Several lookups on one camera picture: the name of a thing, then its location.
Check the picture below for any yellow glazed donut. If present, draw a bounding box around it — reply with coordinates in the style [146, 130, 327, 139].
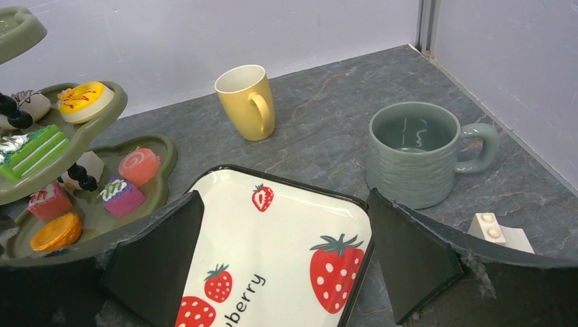
[57, 81, 115, 124]

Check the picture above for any red strawberry cake slice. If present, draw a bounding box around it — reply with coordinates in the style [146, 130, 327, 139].
[27, 182, 73, 223]

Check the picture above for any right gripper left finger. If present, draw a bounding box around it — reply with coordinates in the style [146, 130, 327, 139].
[1, 191, 204, 326]

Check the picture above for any white chocolate drizzle donut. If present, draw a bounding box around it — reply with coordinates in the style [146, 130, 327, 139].
[1, 90, 50, 130]

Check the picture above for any green three-tier dessert stand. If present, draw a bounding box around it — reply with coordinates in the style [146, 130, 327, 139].
[1, 6, 177, 260]

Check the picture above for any orange macaron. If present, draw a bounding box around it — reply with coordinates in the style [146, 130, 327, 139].
[30, 213, 82, 252]

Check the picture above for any pink swirl roll cake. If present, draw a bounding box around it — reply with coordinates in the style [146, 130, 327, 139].
[118, 146, 161, 187]

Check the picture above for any strawberry print serving tray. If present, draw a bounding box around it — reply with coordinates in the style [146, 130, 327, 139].
[175, 165, 374, 326]

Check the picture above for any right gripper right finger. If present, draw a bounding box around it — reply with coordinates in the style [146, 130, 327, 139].
[367, 189, 577, 326]

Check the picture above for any purple cake slice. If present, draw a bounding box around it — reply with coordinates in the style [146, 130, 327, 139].
[99, 174, 147, 219]

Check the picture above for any yellow ceramic mug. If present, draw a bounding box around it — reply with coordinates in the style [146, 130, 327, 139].
[214, 64, 275, 141]

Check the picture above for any small white sachet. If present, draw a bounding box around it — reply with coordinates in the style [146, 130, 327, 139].
[468, 213, 534, 253]

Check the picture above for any green triangular cake slice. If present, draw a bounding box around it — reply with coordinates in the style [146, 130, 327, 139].
[1, 125, 69, 183]

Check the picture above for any grey-green ceramic mug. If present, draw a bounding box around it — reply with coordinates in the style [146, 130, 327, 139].
[365, 102, 500, 209]

